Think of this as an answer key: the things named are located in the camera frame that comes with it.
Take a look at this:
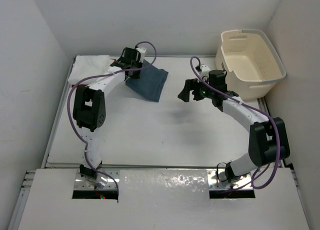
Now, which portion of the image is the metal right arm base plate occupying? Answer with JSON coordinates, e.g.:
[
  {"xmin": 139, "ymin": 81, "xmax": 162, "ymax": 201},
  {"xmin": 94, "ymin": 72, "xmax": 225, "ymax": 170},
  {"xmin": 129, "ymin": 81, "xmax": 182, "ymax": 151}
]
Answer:
[{"xmin": 207, "ymin": 168, "xmax": 253, "ymax": 191}]

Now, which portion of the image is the blue garment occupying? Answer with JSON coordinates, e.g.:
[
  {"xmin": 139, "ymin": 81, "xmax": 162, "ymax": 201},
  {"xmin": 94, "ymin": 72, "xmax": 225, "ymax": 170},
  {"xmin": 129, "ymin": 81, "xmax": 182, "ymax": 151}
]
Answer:
[{"xmin": 125, "ymin": 60, "xmax": 169, "ymax": 102}]

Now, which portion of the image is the white t shirt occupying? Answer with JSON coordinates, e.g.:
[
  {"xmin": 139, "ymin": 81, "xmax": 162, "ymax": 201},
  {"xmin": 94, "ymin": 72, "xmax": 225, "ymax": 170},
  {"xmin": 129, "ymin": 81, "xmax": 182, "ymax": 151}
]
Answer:
[{"xmin": 68, "ymin": 55, "xmax": 113, "ymax": 85}]

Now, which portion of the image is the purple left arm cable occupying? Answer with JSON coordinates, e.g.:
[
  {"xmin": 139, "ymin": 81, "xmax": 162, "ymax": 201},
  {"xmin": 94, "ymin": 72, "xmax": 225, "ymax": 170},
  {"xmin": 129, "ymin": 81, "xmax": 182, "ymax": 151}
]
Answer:
[{"xmin": 67, "ymin": 41, "xmax": 158, "ymax": 190}]

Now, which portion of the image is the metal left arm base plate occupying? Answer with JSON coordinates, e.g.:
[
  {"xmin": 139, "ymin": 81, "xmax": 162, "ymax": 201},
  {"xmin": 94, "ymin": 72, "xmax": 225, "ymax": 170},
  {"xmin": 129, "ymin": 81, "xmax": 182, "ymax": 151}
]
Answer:
[{"xmin": 73, "ymin": 164, "xmax": 120, "ymax": 191}]

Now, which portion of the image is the red polo t shirt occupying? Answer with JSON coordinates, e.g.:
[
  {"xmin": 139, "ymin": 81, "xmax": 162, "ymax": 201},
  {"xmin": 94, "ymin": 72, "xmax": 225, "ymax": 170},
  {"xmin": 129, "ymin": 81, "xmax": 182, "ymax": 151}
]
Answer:
[{"xmin": 68, "ymin": 59, "xmax": 116, "ymax": 87}]

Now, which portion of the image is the cream plastic laundry basket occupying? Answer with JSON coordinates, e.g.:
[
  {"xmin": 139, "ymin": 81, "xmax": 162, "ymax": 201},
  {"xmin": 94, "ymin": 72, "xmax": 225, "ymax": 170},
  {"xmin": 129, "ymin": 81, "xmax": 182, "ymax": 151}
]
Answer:
[{"xmin": 215, "ymin": 29, "xmax": 287, "ymax": 101}]

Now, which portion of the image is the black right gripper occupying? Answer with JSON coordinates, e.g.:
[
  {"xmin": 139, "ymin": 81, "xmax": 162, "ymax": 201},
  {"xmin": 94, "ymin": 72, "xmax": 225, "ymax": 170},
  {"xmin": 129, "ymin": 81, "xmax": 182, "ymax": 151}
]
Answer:
[{"xmin": 178, "ymin": 76, "xmax": 215, "ymax": 102}]

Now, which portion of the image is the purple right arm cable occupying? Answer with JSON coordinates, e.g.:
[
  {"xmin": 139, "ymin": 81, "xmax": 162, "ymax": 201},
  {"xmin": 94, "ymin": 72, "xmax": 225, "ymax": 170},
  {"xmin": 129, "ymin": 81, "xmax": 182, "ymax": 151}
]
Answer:
[{"xmin": 189, "ymin": 56, "xmax": 280, "ymax": 190}]

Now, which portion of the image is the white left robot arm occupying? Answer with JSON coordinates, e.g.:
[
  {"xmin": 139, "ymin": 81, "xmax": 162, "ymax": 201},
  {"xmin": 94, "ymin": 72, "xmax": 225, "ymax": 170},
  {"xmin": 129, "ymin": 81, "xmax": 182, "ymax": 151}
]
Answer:
[{"xmin": 67, "ymin": 45, "xmax": 147, "ymax": 180}]

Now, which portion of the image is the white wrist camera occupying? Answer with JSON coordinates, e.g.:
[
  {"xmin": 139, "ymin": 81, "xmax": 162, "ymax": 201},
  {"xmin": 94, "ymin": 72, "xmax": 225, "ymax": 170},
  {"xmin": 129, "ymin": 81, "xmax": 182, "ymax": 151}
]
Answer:
[
  {"xmin": 135, "ymin": 47, "xmax": 147, "ymax": 63},
  {"xmin": 195, "ymin": 64, "xmax": 210, "ymax": 81}
]

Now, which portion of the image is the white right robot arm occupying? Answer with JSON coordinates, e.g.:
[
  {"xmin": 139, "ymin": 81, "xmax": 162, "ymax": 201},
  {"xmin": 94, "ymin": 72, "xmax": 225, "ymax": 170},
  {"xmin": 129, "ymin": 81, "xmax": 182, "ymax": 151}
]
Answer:
[{"xmin": 177, "ymin": 70, "xmax": 291, "ymax": 183}]

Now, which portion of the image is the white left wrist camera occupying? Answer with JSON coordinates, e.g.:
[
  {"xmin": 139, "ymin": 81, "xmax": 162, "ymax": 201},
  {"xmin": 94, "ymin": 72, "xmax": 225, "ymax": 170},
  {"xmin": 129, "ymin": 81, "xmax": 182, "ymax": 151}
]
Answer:
[{"xmin": 135, "ymin": 47, "xmax": 147, "ymax": 63}]

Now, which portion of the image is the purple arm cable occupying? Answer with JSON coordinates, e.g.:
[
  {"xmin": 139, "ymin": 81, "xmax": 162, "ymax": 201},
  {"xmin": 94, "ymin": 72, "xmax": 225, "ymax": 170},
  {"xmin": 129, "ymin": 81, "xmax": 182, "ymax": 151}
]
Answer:
[
  {"xmin": 67, "ymin": 41, "xmax": 158, "ymax": 190},
  {"xmin": 189, "ymin": 56, "xmax": 280, "ymax": 190}
]

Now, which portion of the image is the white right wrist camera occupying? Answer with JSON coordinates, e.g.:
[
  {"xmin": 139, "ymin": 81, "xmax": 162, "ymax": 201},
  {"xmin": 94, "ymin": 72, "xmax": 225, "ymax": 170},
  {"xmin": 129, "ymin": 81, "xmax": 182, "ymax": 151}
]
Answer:
[{"xmin": 195, "ymin": 64, "xmax": 210, "ymax": 81}]

